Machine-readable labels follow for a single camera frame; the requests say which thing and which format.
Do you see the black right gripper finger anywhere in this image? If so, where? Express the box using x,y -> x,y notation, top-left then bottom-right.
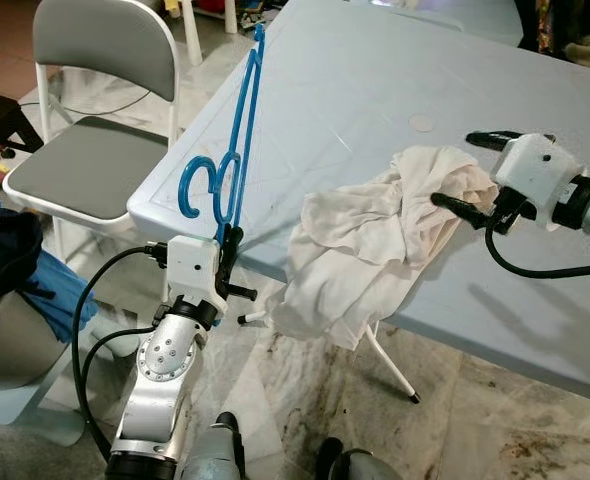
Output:
431,192 -> 503,227
465,130 -> 557,151

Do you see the blue plastic hanger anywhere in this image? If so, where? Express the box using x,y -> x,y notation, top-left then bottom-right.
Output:
177,21 -> 269,247

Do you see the cream white garment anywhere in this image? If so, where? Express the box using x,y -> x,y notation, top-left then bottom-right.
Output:
264,144 -> 499,352

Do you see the light blue folding table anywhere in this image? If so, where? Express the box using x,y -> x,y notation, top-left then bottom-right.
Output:
126,0 -> 590,406

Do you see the blue cloth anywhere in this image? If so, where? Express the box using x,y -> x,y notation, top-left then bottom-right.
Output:
30,248 -> 102,343

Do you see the silver left robot leg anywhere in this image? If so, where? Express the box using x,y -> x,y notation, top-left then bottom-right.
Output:
179,411 -> 247,480

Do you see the silver robot leg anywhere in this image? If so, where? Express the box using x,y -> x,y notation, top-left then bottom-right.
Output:
179,411 -> 247,480
314,436 -> 392,480

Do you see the grey white folding chair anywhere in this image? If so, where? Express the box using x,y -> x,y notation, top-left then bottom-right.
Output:
2,0 -> 182,263

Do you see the silver right robot leg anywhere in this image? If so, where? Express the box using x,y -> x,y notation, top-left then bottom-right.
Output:
314,436 -> 392,480

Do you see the dark navy garment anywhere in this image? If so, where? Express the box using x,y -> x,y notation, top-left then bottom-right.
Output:
0,205 -> 48,357

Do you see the grey round laundry basket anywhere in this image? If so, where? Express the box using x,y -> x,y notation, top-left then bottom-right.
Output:
0,295 -> 72,392

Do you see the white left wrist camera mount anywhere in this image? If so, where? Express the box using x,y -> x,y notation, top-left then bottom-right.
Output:
164,234 -> 229,317

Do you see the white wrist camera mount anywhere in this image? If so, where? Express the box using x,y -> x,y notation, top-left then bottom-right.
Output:
492,134 -> 582,227
164,234 -> 229,317

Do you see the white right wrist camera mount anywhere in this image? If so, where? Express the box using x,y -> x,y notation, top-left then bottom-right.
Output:
492,134 -> 582,227

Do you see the short black left arm cable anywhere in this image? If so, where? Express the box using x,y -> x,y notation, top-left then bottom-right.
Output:
80,325 -> 164,401

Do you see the long black left arm cable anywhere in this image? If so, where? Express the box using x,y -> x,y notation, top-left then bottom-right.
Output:
69,242 -> 172,463

